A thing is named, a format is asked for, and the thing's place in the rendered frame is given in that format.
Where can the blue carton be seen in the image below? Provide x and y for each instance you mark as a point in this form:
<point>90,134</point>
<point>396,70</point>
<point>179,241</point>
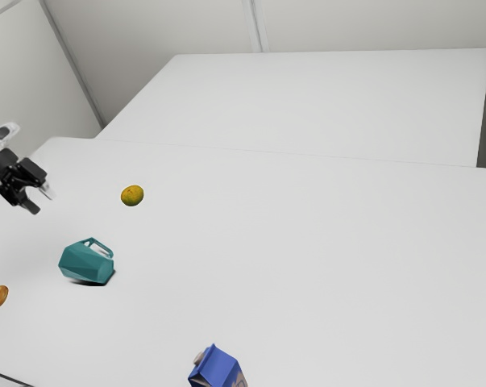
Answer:
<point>217,369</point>

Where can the teal faceted mug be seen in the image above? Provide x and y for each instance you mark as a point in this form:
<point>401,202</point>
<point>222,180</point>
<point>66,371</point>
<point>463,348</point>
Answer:
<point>86,260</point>

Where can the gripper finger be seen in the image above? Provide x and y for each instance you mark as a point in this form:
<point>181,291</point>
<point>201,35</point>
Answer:
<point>34,174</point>
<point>17,196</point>

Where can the yellow-green round fruit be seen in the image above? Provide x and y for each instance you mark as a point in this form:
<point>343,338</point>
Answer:
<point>132,195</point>

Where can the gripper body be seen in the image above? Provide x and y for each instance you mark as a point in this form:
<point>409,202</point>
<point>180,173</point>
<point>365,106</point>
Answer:
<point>2,166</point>

